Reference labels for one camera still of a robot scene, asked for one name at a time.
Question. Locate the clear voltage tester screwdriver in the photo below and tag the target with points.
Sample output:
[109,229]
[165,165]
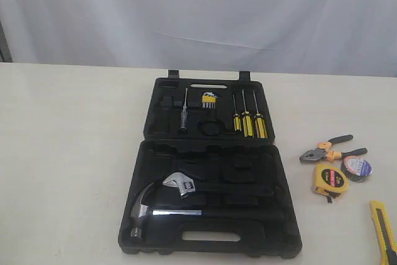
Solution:
[184,113]

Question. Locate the hex key set yellow holder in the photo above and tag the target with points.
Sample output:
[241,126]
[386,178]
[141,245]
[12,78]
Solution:
[209,100]

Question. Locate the small yellow black screwdriver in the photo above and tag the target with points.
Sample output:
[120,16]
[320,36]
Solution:
[236,117]

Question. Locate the combination pliers orange black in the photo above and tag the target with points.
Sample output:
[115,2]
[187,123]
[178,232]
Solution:
[323,151]

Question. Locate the black plastic tool case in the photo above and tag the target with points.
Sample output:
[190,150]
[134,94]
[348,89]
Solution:
[210,150]

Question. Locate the black electrical tape roll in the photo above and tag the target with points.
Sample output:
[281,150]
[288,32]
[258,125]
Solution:
[356,169]

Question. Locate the middle yellow black screwdriver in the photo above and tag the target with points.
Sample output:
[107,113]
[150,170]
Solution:
[247,121]

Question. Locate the yellow utility knife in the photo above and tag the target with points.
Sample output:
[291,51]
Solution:
[384,231]

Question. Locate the white backdrop curtain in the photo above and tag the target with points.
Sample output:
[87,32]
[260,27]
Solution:
[354,37]

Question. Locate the right yellow black screwdriver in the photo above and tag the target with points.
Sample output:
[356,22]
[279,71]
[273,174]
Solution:
[259,121]

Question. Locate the yellow tape measure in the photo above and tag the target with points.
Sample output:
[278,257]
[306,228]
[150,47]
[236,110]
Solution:
[329,182]

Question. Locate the claw hammer black handle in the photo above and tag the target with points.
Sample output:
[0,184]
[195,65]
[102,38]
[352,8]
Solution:
[141,211]

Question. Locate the adjustable wrench black handle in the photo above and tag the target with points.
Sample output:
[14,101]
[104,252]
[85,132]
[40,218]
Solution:
[187,186]

